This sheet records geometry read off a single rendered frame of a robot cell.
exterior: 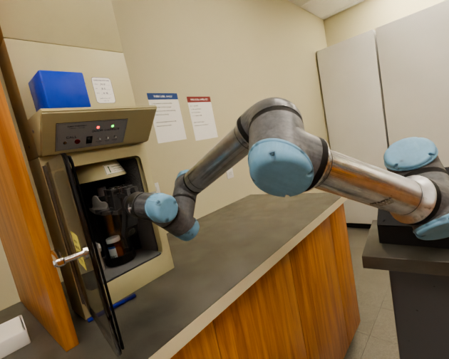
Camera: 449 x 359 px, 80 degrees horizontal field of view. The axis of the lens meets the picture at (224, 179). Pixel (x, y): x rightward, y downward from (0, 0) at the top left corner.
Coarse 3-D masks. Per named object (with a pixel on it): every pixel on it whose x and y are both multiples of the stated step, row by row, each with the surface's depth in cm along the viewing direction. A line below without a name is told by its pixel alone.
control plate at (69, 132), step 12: (96, 120) 72; (108, 120) 74; (120, 120) 77; (60, 132) 67; (72, 132) 69; (84, 132) 72; (96, 132) 74; (108, 132) 77; (120, 132) 80; (60, 144) 69; (72, 144) 72; (84, 144) 74; (96, 144) 77; (108, 144) 80
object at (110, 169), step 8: (112, 160) 88; (80, 168) 84; (88, 168) 83; (96, 168) 84; (104, 168) 84; (112, 168) 86; (120, 168) 90; (80, 176) 83; (88, 176) 82; (96, 176) 83; (104, 176) 84; (112, 176) 85
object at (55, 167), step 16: (64, 160) 46; (48, 176) 67; (64, 176) 48; (64, 192) 53; (64, 208) 59; (80, 208) 47; (64, 224) 66; (80, 224) 48; (80, 240) 52; (80, 272) 65; (96, 272) 48; (96, 288) 51; (96, 304) 56; (96, 320) 62; (112, 320) 50; (112, 336) 50
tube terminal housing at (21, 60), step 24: (0, 48) 69; (24, 48) 69; (48, 48) 73; (72, 48) 77; (24, 72) 68; (96, 72) 82; (120, 72) 88; (24, 96) 68; (120, 96) 87; (24, 120) 70; (24, 144) 75; (144, 144) 93; (144, 168) 92; (48, 192) 71; (48, 216) 76; (144, 264) 90; (168, 264) 97; (72, 288) 77; (120, 288) 84
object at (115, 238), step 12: (108, 204) 89; (96, 216) 89; (108, 216) 89; (120, 216) 92; (108, 228) 89; (120, 228) 91; (108, 240) 89; (120, 240) 90; (108, 252) 90; (120, 252) 90
